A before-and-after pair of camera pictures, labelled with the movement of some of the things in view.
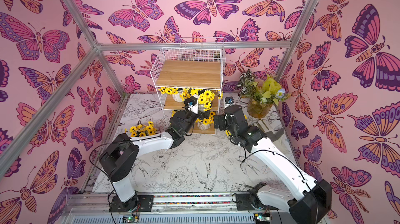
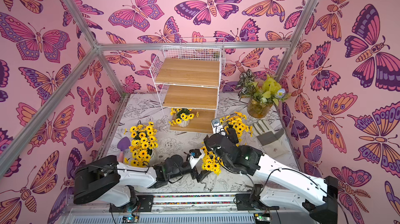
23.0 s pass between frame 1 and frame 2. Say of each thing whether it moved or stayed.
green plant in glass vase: stayed
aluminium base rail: stayed
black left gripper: moved
